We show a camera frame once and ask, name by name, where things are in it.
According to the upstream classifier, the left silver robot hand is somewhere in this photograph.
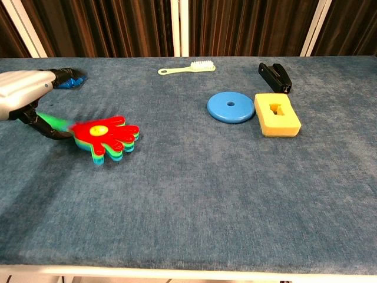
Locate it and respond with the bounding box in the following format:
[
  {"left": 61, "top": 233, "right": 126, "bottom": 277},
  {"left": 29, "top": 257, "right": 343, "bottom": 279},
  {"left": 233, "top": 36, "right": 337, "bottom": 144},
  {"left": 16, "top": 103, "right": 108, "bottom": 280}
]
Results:
[{"left": 0, "top": 67, "right": 86, "bottom": 140}]

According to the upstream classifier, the red green hand-shaped clapper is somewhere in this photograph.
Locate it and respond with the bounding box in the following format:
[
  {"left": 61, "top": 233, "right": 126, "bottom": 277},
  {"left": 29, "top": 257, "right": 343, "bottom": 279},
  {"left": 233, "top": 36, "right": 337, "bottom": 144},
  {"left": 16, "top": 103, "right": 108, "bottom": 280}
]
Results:
[{"left": 38, "top": 111, "right": 140, "bottom": 167}]

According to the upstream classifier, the blue foil packet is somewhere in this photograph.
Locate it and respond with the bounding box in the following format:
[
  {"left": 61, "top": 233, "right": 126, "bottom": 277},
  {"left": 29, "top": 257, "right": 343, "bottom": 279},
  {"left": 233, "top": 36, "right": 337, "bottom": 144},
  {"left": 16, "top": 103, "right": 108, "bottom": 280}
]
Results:
[{"left": 54, "top": 75, "right": 88, "bottom": 90}]

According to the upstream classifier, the dark brown curtain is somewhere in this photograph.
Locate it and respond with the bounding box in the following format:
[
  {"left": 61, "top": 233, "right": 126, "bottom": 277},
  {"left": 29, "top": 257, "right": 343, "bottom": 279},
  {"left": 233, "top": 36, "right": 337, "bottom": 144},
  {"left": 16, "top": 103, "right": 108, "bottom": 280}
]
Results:
[
  {"left": 0, "top": 2, "right": 32, "bottom": 59},
  {"left": 19, "top": 0, "right": 175, "bottom": 58},
  {"left": 187, "top": 0, "right": 321, "bottom": 58},
  {"left": 311, "top": 0, "right": 377, "bottom": 57}
]

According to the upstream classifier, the pale green brush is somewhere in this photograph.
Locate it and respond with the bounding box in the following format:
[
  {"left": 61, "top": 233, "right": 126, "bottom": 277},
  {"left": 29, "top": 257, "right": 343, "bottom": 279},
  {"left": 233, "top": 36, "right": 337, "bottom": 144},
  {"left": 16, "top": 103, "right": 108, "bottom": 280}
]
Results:
[{"left": 157, "top": 60, "right": 216, "bottom": 76}]

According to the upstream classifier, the blue disc with hole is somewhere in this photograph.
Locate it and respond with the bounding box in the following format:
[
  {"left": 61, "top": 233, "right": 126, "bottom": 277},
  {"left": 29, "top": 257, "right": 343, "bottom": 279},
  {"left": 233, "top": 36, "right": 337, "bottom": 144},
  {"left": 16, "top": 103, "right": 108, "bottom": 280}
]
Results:
[{"left": 207, "top": 91, "right": 256, "bottom": 124}]

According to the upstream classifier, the blue table cloth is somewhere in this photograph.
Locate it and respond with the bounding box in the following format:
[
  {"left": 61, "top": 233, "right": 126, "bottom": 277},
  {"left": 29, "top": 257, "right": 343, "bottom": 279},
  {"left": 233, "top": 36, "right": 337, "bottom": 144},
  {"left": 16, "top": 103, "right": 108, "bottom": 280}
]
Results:
[{"left": 0, "top": 55, "right": 377, "bottom": 277}]

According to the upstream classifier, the black stapler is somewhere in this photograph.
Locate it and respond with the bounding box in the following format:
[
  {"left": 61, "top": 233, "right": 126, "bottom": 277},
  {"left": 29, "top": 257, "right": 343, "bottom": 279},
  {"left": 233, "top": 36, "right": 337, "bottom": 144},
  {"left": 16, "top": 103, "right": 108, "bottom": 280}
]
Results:
[{"left": 258, "top": 62, "right": 293, "bottom": 95}]

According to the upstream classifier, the yellow sponge block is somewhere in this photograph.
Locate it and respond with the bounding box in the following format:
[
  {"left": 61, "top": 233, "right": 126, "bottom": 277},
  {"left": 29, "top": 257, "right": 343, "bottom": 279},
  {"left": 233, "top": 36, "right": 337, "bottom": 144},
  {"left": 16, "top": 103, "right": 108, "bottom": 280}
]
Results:
[{"left": 253, "top": 93, "right": 302, "bottom": 139}]

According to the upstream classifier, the white post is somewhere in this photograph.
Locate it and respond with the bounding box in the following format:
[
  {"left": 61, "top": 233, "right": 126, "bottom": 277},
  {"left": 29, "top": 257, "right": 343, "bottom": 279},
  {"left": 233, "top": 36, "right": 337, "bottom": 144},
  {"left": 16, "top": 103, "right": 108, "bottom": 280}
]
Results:
[
  {"left": 299, "top": 0, "right": 334, "bottom": 58},
  {"left": 0, "top": 0, "right": 48, "bottom": 58},
  {"left": 170, "top": 0, "right": 190, "bottom": 58}
]

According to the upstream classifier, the white table frame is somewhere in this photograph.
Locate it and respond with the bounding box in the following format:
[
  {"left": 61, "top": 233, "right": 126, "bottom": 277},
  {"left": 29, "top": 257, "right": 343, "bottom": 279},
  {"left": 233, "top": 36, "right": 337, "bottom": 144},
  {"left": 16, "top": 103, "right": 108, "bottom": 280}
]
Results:
[{"left": 0, "top": 264, "right": 377, "bottom": 283}]

